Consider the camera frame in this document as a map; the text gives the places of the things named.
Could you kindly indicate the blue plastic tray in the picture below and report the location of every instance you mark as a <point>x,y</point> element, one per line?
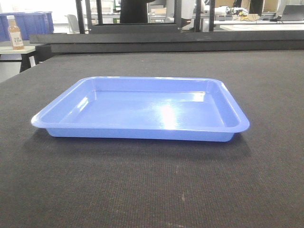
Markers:
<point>166,108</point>

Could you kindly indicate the white background table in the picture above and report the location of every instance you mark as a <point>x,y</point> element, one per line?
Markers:
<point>260,25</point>

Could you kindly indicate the blue crate in background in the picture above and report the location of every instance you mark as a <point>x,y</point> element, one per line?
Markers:
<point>29,23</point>

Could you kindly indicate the orange juice bottle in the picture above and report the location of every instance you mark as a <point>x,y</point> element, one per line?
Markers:
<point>15,34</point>

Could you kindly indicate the laptop on background table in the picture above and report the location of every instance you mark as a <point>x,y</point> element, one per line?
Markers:
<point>293,13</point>

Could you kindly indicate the black metal frame rack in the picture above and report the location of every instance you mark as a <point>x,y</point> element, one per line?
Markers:
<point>167,38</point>

